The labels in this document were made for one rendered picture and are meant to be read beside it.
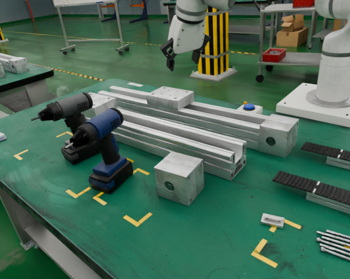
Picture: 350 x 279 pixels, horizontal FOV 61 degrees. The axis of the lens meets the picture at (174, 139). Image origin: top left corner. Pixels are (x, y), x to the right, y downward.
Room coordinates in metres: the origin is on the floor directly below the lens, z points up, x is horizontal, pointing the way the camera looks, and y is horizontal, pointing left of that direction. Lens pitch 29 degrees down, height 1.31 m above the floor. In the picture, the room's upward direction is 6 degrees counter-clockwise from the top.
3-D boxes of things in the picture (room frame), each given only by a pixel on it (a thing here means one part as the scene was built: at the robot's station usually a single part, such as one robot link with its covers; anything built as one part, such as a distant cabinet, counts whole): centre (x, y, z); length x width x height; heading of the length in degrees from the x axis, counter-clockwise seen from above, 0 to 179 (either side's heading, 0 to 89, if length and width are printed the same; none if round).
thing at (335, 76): (1.11, -0.65, 0.91); 0.19 x 0.19 x 0.18
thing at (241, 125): (1.13, 0.00, 0.82); 0.80 x 0.10 x 0.09; 49
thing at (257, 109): (1.04, -0.29, 0.81); 0.10 x 0.08 x 0.06; 139
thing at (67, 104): (0.91, 0.35, 0.89); 0.20 x 0.08 x 0.22; 130
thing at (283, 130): (0.85, -0.35, 0.83); 0.12 x 0.09 x 0.10; 139
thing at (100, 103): (1.15, 0.31, 0.87); 0.16 x 0.11 x 0.07; 49
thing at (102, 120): (0.72, 0.21, 0.89); 0.20 x 0.08 x 0.22; 148
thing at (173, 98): (1.13, 0.00, 0.87); 0.16 x 0.11 x 0.07; 49
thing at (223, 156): (0.99, 0.12, 0.82); 0.80 x 0.10 x 0.09; 49
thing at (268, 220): (0.52, -0.21, 0.78); 0.05 x 0.03 x 0.01; 62
